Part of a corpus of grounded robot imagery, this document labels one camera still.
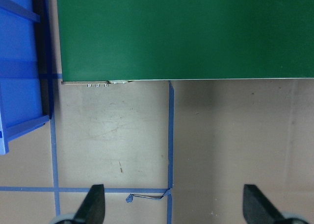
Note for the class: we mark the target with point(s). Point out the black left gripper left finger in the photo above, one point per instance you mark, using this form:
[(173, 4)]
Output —
[(92, 209)]

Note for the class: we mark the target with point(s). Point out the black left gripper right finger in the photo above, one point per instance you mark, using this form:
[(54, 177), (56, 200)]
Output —
[(257, 209)]

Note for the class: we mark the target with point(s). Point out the blue left storage bin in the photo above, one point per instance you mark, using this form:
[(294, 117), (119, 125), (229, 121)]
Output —
[(20, 95)]

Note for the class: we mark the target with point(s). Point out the green conveyor belt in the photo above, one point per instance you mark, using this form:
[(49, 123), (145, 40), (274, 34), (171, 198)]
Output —
[(109, 40)]

